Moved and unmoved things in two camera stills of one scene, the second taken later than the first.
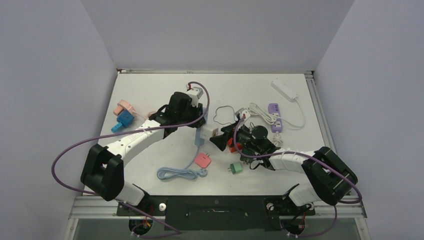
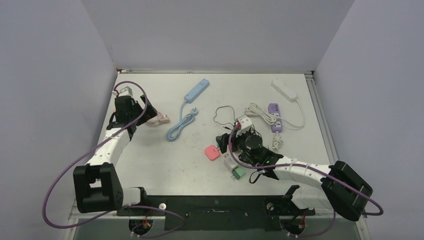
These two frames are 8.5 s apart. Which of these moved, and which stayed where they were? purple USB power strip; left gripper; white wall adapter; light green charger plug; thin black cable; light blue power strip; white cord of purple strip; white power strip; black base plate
Moved: left gripper; white wall adapter; light blue power strip; light green charger plug
Stayed: thin black cable; black base plate; white power strip; purple USB power strip; white cord of purple strip
